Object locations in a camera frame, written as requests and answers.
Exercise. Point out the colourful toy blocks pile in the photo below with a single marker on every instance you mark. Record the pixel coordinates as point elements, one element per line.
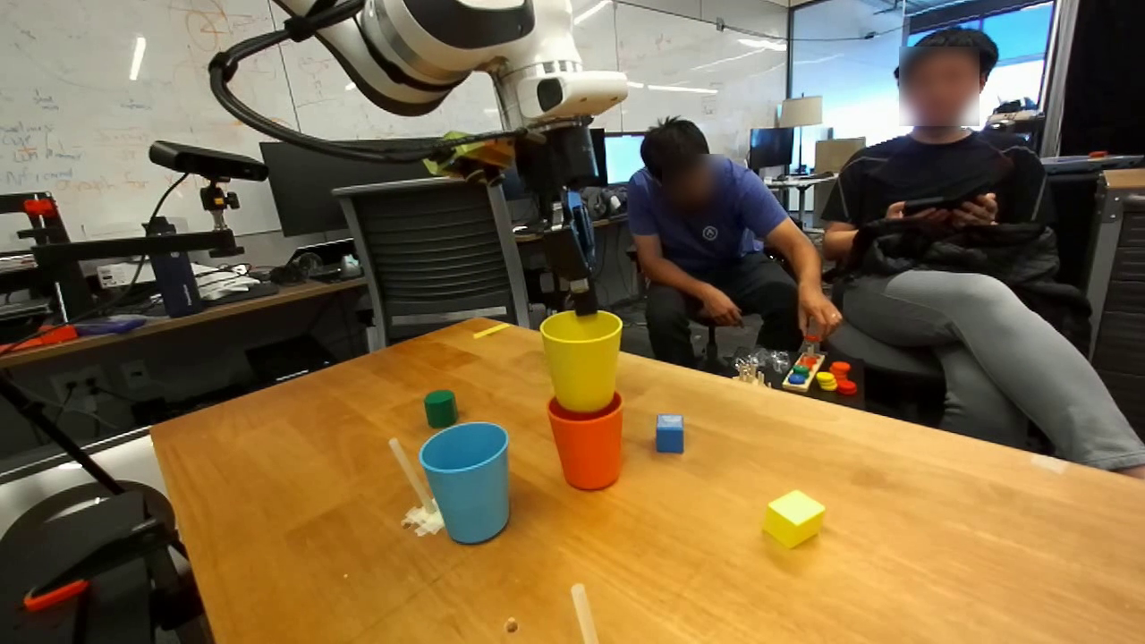
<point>771,365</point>

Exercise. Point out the grey office chair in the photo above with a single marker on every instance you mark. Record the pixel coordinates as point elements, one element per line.
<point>435,252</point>

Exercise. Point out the orange plastic cup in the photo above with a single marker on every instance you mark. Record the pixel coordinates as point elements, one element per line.
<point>593,444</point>

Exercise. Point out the person in blue shirt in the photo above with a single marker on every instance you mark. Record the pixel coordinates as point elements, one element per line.
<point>716,249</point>

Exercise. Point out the wooden toy tray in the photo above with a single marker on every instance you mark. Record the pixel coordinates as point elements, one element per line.
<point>804,371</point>

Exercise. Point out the yellow plastic cup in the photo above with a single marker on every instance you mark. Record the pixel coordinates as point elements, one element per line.
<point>580,358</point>

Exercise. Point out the blue plastic cup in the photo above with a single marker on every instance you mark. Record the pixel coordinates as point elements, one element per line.
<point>468,471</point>

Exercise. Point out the person in black shirt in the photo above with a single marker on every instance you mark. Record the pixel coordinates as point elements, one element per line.
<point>1002,361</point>

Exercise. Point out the small blue cube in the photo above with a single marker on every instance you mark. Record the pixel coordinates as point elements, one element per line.
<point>670,435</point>

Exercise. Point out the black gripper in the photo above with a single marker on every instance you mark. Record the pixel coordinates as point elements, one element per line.
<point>558,167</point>

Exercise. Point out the green cylinder block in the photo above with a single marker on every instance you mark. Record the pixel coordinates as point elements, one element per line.
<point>443,410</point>

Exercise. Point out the yellow cube block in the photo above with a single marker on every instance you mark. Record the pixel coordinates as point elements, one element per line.
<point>793,515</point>

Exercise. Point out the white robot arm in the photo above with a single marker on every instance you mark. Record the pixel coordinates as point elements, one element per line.
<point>412,54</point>

